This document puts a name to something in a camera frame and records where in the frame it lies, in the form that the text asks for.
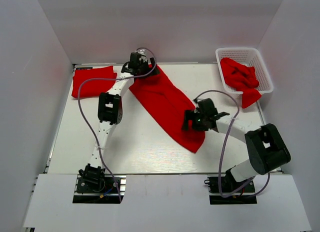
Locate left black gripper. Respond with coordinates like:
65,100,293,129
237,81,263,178
138,58,161,80

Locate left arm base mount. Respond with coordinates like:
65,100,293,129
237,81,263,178
72,175,126,205

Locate white plastic basket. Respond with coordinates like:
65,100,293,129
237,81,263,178
215,47,274,95

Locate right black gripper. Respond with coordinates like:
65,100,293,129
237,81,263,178
181,110,210,132

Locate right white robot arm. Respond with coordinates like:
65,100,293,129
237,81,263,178
182,98,291,192

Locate red t-shirt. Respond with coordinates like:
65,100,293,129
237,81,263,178
71,65,117,99
129,66,205,154

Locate red t-shirts in basket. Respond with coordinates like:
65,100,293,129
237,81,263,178
220,57,262,109

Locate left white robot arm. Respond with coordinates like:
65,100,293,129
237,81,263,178
77,47,160,177

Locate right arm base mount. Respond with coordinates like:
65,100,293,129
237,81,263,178
203,175,258,206

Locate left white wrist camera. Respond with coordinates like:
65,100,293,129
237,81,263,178
136,48,147,57

